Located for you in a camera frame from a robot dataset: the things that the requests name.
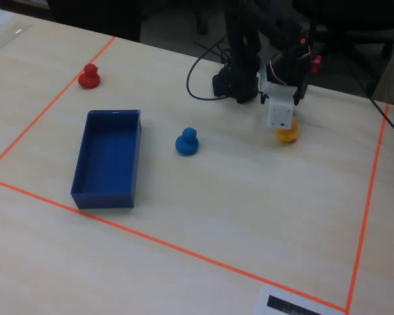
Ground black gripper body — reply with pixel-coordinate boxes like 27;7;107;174
271;45;312;106

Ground dark chair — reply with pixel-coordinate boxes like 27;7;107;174
48;0;142;42

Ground black office chair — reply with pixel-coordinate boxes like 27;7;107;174
294;0;394;62

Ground red rubber duck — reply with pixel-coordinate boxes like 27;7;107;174
77;63;101;89

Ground white paper with black bar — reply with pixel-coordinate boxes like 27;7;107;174
254;284;345;315

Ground blue plastic box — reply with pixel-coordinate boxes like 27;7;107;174
70;110;142;210

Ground orange tape strip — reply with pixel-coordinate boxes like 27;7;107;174
0;36;117;175
0;176;349;312
345;104;390;313

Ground yellow rubber duck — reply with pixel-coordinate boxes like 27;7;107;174
275;116;299;144

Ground red clamp handle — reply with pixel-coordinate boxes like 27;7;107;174
310;54;323;74

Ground blue rubber duck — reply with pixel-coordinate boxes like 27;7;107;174
175;127;200;156

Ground black camera cable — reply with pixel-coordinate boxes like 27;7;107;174
186;35;233;101

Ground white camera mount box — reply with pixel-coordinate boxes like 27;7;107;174
257;65;299;129

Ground black power cable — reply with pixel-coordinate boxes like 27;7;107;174
353;74;394;144

